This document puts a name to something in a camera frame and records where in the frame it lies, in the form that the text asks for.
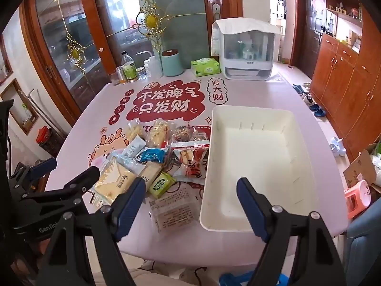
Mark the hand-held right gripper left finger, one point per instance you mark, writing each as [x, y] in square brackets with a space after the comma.
[131, 205]

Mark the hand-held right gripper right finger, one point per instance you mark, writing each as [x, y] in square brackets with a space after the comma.
[253, 208]

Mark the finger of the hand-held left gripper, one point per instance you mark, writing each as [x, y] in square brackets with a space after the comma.
[44, 165]
[86, 175]

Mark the yellow sandwich cake packet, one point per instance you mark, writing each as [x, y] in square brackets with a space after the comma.
[111, 178]

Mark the white plastic bin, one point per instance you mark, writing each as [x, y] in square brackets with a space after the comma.
[259, 155]

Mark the small blue snack packet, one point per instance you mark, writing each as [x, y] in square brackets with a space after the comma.
[151, 155]

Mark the red bag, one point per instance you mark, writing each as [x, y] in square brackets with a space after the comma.
[43, 134]

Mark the small green snack packet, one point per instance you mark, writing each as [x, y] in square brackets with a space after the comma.
[162, 184]

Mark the beige cake packet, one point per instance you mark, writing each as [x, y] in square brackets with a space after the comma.
[150, 171]

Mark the light blue snack packet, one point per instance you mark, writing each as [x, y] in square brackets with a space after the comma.
[125, 162]

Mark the clear wafer packet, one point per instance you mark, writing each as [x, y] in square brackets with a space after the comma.
[174, 211]

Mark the white and grey snack packet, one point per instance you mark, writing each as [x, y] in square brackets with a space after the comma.
[134, 149]

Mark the pale puff snack packet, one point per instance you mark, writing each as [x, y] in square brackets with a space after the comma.
[134, 131]

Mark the blue cloth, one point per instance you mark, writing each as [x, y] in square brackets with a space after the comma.
[238, 278]

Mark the light cloth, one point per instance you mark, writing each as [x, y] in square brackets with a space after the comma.
[154, 274]

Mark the red and white snack packet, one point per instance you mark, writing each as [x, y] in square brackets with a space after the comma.
[190, 162]

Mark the yellow striped bread packet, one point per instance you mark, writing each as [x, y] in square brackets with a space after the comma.
[157, 134]

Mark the clear dark cookie packet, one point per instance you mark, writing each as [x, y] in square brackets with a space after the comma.
[184, 132]

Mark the small glass cup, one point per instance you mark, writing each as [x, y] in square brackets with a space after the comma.
[112, 79]

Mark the white shoes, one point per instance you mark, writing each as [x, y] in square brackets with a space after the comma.
[336, 146]

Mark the pink plastic stool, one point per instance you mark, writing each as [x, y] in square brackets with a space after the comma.
[357, 199]

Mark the small glass jar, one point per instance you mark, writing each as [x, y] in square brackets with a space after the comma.
[120, 75]

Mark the pink printed tablecloth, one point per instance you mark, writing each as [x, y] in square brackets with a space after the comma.
[253, 95]

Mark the cardboard box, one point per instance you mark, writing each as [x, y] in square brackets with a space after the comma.
[358, 166]

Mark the clear bottle with green label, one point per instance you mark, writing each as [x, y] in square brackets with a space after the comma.
[129, 70]

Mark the small gold door ornament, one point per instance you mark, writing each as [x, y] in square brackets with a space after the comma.
[74, 53]

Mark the small dark-lidded jar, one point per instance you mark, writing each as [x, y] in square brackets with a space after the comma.
[140, 73]

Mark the blue slippers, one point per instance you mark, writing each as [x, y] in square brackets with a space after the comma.
[317, 110]

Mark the blue chair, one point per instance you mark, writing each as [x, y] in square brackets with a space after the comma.
[364, 250]

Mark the small white bottle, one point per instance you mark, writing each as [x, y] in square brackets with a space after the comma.
[147, 68]

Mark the tall white bottle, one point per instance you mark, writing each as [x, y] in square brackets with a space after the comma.
[155, 66]

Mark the mint green canister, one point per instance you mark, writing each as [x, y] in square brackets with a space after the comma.
[172, 64]

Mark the green tissue pack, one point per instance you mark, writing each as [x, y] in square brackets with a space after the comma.
[206, 68]

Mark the white countertop sterilizer box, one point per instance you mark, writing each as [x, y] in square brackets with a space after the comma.
[248, 56]

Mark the wooden storage cabinet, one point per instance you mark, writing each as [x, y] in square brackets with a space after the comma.
[348, 80]

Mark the wooden glass sliding door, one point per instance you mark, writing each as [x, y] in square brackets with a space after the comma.
[98, 12]

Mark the large gold door ornament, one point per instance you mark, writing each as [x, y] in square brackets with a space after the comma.
[150, 20]

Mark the dark wooden entry door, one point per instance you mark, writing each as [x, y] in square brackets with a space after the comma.
[311, 29]

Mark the wooden picture frame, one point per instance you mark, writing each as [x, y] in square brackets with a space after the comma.
[22, 107]

